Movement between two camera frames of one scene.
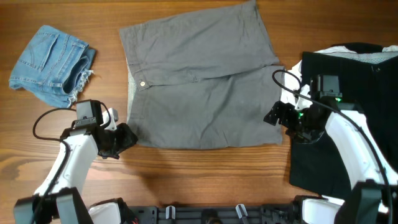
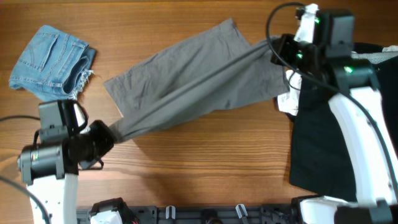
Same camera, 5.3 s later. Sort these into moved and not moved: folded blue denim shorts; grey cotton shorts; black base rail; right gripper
Moved: right gripper; grey cotton shorts
Not moved: black base rail; folded blue denim shorts
